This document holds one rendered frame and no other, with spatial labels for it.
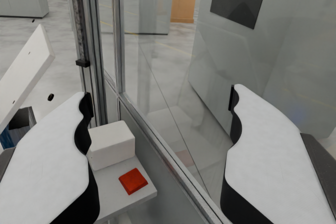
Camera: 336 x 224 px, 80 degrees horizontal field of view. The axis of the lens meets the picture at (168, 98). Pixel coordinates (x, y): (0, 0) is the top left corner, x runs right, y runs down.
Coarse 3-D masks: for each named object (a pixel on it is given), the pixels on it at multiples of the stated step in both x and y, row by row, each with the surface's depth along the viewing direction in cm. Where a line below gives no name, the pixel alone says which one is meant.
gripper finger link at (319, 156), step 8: (304, 136) 7; (312, 136) 7; (304, 144) 7; (312, 144) 7; (320, 144) 7; (312, 152) 7; (320, 152) 7; (328, 152) 7; (312, 160) 6; (320, 160) 6; (328, 160) 6; (320, 168) 6; (328, 168) 6; (320, 176) 6; (328, 176) 6; (328, 184) 6; (328, 192) 5; (328, 200) 5
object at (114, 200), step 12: (108, 168) 78; (120, 168) 78; (132, 168) 79; (96, 180) 73; (108, 180) 73; (108, 192) 69; (120, 192) 70; (144, 192) 70; (156, 192) 72; (108, 204) 66; (120, 204) 66; (132, 204) 67; (108, 216) 64
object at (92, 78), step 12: (72, 0) 71; (84, 0) 69; (96, 0) 73; (72, 12) 73; (84, 12) 71; (96, 12) 75; (72, 24) 76; (84, 24) 74; (96, 24) 76; (84, 36) 76; (96, 36) 78; (96, 48) 80; (96, 60) 82; (84, 72) 85; (96, 72) 85; (84, 84) 89; (96, 84) 87; (96, 96) 89; (96, 108) 92; (96, 120) 97
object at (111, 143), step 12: (120, 120) 86; (96, 132) 78; (108, 132) 79; (120, 132) 79; (96, 144) 73; (108, 144) 73; (120, 144) 75; (132, 144) 79; (96, 156) 72; (108, 156) 75; (120, 156) 79; (132, 156) 83; (96, 168) 75
